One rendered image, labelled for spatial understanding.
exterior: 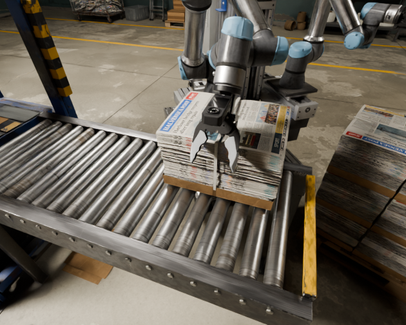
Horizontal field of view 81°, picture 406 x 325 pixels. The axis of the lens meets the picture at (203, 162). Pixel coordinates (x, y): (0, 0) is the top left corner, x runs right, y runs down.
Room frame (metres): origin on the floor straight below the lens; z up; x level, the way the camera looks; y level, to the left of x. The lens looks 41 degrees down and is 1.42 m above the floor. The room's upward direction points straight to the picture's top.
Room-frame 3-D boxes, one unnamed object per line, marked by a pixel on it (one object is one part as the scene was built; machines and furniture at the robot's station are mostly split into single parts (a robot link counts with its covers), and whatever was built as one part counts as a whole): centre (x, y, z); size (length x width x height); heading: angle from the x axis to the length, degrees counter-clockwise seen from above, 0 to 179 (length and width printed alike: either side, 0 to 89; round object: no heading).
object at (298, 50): (1.44, -0.55, 0.98); 0.13 x 0.12 x 0.14; 133
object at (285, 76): (1.44, -0.55, 0.87); 0.15 x 0.15 x 0.10
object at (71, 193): (0.69, 0.43, 0.77); 0.47 x 0.05 x 0.05; 161
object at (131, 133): (0.89, 0.21, 0.74); 1.34 x 0.05 x 0.12; 71
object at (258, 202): (0.63, -0.19, 0.83); 0.29 x 0.16 x 0.04; 161
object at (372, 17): (1.34, -0.83, 1.21); 0.11 x 0.08 x 0.09; 43
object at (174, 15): (7.41, 0.31, 0.28); 1.20 x 0.83 x 0.57; 71
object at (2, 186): (0.78, 0.67, 0.77); 0.47 x 0.05 x 0.05; 161
